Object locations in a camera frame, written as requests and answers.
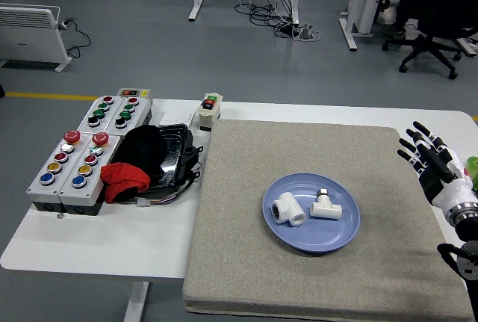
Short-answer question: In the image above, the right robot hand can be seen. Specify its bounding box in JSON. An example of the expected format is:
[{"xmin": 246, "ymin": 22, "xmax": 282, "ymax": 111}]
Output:
[{"xmin": 397, "ymin": 120, "xmax": 478, "ymax": 214}]

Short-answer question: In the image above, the small white tee pipe fitting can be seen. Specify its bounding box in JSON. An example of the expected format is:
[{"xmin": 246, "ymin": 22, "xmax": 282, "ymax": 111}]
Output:
[{"xmin": 308, "ymin": 187, "xmax": 344, "ymax": 222}]

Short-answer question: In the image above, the large white tee pipe fitting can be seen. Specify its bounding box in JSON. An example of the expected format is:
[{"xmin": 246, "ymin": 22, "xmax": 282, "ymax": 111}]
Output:
[{"xmin": 271, "ymin": 191, "xmax": 308, "ymax": 228}]

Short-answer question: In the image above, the blue plate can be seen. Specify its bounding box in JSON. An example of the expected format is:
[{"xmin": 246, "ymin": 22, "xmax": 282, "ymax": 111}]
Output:
[{"xmin": 262, "ymin": 172, "xmax": 361, "ymax": 254}]

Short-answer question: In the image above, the green cup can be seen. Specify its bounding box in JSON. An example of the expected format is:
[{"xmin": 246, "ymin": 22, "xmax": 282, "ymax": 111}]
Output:
[{"xmin": 464, "ymin": 155, "xmax": 478, "ymax": 191}]

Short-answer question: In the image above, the black office chair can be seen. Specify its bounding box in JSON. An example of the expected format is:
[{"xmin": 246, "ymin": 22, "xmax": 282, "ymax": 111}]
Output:
[{"xmin": 381, "ymin": 0, "xmax": 478, "ymax": 81}]

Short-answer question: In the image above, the seated person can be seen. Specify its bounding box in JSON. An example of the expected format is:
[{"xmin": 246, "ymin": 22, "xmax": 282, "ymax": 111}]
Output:
[{"xmin": 380, "ymin": 0, "xmax": 441, "ymax": 39}]

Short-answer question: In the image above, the white computer case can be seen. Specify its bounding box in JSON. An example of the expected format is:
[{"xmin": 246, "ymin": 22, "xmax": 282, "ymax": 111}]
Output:
[{"xmin": 350, "ymin": 0, "xmax": 383, "ymax": 36}]

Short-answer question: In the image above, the grey-brown mat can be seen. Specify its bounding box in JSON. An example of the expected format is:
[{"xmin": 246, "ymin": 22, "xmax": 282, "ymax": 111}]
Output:
[{"xmin": 182, "ymin": 119, "xmax": 475, "ymax": 322}]

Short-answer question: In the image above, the black tray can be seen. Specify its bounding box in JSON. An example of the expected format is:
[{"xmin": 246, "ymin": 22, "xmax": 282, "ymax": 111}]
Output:
[{"xmin": 148, "ymin": 123, "xmax": 193, "ymax": 189}]

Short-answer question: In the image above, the white paper sheet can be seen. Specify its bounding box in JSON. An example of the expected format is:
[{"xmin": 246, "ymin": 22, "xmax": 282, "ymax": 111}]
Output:
[{"xmin": 151, "ymin": 109, "xmax": 197, "ymax": 129}]

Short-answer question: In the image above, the black cloth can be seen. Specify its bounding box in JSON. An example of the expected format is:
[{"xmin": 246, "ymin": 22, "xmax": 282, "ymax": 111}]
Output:
[{"xmin": 111, "ymin": 124, "xmax": 169, "ymax": 185}]

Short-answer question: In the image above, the red cloth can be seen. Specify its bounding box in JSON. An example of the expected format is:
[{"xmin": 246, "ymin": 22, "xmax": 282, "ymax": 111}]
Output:
[{"xmin": 99, "ymin": 162, "xmax": 151, "ymax": 204}]

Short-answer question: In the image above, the four-button control box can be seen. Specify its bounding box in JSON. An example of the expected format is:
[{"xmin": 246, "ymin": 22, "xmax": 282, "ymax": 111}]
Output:
[
  {"xmin": 104, "ymin": 96, "xmax": 154, "ymax": 137},
  {"xmin": 76, "ymin": 94, "xmax": 126, "ymax": 133}
]

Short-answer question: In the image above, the white table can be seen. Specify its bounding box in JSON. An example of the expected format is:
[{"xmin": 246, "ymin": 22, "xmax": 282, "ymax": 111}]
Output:
[{"xmin": 0, "ymin": 97, "xmax": 478, "ymax": 322}]

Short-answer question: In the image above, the five-button control box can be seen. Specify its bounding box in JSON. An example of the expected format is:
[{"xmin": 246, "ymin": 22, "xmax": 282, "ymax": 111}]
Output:
[
  {"xmin": 26, "ymin": 129, "xmax": 93, "ymax": 214},
  {"xmin": 58, "ymin": 131, "xmax": 122, "ymax": 217}
]

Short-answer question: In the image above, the white panel heater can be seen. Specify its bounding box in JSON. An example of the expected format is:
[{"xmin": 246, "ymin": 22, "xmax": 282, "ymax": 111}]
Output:
[{"xmin": 0, "ymin": 2, "xmax": 72, "ymax": 73}]

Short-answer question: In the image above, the beige green-red switch box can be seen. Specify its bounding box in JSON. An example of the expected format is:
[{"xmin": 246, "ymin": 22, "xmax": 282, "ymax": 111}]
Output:
[{"xmin": 196, "ymin": 93, "xmax": 224, "ymax": 132}]

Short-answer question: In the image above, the black floor cable bundle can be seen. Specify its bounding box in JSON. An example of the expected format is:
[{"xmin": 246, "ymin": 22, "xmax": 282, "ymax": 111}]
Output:
[{"xmin": 234, "ymin": 0, "xmax": 300, "ymax": 38}]

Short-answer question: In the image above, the coloured wire harness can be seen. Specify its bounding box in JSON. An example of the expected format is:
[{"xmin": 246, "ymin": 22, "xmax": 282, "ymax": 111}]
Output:
[{"xmin": 134, "ymin": 182, "xmax": 196, "ymax": 208}]

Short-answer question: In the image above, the small grey switch box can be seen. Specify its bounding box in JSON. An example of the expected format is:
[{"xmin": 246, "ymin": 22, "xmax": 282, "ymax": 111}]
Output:
[{"xmin": 116, "ymin": 87, "xmax": 153, "ymax": 99}]

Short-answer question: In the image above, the black heater cable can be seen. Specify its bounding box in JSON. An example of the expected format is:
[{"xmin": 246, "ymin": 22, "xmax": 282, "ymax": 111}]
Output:
[{"xmin": 58, "ymin": 18, "xmax": 92, "ymax": 60}]

